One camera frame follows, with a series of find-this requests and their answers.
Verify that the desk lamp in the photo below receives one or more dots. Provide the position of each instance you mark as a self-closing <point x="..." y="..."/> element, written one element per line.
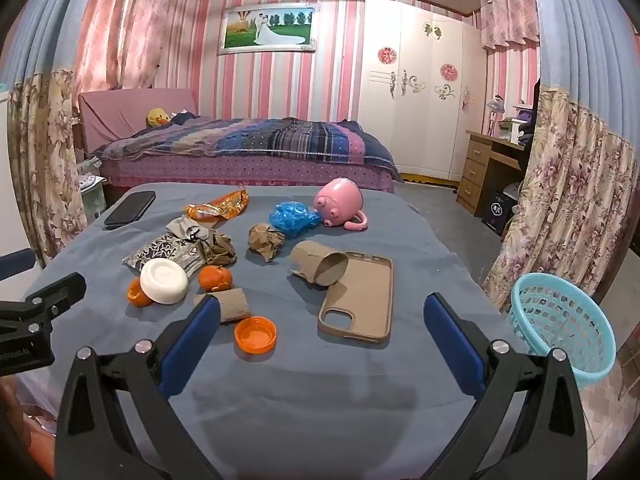
<point x="495" y="107"/>

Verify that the tan phone case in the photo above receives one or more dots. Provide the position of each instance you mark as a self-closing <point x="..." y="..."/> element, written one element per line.
<point x="359" y="305"/>

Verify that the pink curtain valance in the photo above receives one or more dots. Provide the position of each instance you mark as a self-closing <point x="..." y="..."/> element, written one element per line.
<point x="505" y="23"/>

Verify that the floral curtain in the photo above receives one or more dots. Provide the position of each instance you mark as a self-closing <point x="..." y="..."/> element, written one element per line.
<point x="39" y="69"/>
<point x="583" y="171"/>

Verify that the white bedside table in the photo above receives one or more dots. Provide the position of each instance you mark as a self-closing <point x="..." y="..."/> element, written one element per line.
<point x="90" y="184"/>

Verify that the large cardboard tube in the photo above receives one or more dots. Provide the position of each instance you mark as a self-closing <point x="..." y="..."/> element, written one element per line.
<point x="318" y="264"/>

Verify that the black smartphone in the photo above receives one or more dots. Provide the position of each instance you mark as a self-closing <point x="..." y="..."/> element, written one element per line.
<point x="131" y="209"/>

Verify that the pink pig mug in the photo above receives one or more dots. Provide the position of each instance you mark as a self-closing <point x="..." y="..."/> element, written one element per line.
<point x="340" y="203"/>

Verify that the white round bowl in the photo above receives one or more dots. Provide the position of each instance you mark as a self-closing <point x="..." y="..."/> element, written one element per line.
<point x="163" y="281"/>

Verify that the small cardboard tube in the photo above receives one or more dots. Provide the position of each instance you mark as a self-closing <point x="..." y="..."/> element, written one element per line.
<point x="232" y="302"/>

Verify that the orange snack wrapper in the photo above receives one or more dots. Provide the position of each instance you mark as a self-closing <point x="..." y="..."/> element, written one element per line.
<point x="225" y="207"/>

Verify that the grey blue table cloth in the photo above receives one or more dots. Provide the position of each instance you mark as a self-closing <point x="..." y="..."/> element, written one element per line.
<point x="315" y="407"/>

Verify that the orange peel piece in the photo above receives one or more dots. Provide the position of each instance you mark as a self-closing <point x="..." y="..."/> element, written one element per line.
<point x="136" y="296"/>

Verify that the crumpled brown paper ball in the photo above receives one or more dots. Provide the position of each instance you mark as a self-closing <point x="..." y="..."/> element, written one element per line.
<point x="265" y="240"/>

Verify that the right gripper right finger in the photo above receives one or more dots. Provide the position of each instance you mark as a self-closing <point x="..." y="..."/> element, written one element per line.
<point x="548" y="440"/>

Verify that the floral curtain left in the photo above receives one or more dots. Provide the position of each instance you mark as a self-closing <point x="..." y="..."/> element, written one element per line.
<point x="39" y="69"/>

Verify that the framed wedding picture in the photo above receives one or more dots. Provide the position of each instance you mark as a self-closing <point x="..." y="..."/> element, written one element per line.
<point x="277" y="27"/>

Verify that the wooden desk with drawers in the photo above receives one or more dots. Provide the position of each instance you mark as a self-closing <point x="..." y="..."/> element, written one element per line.
<point x="490" y="165"/>

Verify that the crumpled brown wrapper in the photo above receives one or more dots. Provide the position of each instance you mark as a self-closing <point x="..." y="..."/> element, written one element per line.
<point x="199" y="245"/>

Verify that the yellow duck plush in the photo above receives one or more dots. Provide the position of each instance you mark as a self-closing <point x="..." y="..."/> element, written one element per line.
<point x="157" y="117"/>

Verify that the person's left hand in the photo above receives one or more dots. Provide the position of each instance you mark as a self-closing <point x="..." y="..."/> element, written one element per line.
<point x="36" y="441"/>

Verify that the pink window curtain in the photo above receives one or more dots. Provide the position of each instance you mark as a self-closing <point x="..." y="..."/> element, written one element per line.
<point x="136" y="44"/>

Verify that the turquoise plastic waste basket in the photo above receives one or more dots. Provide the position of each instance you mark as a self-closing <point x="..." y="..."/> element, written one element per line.
<point x="548" y="312"/>

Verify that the plaid patchwork blanket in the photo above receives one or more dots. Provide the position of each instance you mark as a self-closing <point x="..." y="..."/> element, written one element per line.
<point x="341" y="143"/>

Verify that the orange plastic lid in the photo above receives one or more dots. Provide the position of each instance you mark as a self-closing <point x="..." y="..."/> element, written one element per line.
<point x="255" y="335"/>

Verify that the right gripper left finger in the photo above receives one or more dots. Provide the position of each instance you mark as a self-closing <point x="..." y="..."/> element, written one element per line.
<point x="94" y="440"/>

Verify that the bed with purple cover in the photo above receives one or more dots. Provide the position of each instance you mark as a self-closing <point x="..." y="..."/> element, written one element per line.
<point x="112" y="115"/>

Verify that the orange mandarin fruit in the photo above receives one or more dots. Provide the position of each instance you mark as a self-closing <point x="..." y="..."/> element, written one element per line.
<point x="215" y="279"/>

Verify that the blue plastic bag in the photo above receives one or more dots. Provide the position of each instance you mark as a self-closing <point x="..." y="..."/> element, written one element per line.
<point x="293" y="219"/>

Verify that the black white patterned wrapper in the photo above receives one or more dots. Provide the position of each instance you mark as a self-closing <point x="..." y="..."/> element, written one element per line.
<point x="168" y="246"/>

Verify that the white wardrobe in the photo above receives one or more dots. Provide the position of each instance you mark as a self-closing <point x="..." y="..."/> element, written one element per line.
<point x="423" y="87"/>

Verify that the floral curtain right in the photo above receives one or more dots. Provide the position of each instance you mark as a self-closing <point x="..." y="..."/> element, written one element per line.
<point x="583" y="171"/>

